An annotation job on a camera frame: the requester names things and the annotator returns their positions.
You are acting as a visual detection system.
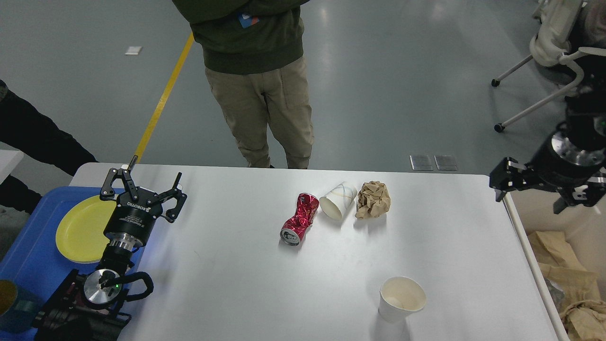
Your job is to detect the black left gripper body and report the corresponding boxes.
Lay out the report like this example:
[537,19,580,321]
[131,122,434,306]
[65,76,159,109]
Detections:
[103,189,164,247]

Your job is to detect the white office chair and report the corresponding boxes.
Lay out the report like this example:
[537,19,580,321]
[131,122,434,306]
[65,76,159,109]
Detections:
[491,0,606,133]

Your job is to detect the crushed white paper cup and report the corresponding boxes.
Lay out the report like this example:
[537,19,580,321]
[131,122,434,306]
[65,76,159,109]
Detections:
[320,181,357,221]

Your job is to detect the metal floor socket right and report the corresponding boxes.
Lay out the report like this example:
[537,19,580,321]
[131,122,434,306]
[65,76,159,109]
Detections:
[434,155,458,172]

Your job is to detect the metal floor socket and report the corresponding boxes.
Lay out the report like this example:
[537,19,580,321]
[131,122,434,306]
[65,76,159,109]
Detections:
[434,155,458,172]
[410,154,434,172]

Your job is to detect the brown paper ball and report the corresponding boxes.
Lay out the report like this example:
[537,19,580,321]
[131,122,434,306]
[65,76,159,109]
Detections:
[355,181,391,219]

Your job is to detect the dark teal mug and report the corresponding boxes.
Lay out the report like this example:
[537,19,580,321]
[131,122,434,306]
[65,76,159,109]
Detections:
[0,280,44,334]

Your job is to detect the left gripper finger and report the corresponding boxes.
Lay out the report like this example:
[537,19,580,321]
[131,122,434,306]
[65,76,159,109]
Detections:
[99,155,140,206]
[146,172,187,223]

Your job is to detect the brown paper wad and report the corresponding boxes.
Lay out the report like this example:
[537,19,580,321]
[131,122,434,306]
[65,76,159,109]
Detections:
[559,300,606,341]

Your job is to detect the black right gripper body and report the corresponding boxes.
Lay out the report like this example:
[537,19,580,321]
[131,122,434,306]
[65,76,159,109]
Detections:
[528,132,605,195]

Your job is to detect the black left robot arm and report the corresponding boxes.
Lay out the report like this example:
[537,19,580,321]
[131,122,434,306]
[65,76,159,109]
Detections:
[32,155,187,341]

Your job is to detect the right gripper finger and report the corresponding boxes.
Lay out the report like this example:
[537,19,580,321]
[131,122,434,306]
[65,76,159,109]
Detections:
[553,183,606,215]
[489,157,538,202]

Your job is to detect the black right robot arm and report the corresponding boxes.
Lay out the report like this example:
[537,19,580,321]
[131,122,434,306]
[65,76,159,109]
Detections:
[489,71,606,214]

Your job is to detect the aluminium foil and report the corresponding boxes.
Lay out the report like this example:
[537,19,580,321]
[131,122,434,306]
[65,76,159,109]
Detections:
[544,278,566,312]

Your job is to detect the person in green sweater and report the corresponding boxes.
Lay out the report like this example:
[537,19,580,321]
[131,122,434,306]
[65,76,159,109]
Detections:
[173,0,314,169]

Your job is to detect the yellow plate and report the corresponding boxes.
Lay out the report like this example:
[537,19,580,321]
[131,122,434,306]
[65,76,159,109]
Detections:
[55,196,116,264]

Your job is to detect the beige plastic bin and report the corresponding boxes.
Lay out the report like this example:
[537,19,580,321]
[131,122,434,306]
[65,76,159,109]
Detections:
[503,190,606,341]

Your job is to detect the white side table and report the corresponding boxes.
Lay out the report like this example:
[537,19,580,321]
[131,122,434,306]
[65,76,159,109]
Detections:
[0,149,24,183]

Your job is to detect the crushed red soda can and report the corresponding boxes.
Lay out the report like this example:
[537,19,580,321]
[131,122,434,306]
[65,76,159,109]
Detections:
[279,193,320,246]

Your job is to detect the person in black clothes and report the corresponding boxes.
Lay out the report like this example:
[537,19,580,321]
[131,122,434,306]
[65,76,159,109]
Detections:
[0,81,97,214]

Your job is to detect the metal floor socket left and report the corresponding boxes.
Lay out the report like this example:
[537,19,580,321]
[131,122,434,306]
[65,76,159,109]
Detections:
[410,154,434,172]

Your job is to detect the brown paper bag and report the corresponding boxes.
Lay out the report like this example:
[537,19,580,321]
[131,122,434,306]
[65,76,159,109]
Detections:
[527,231,602,311]

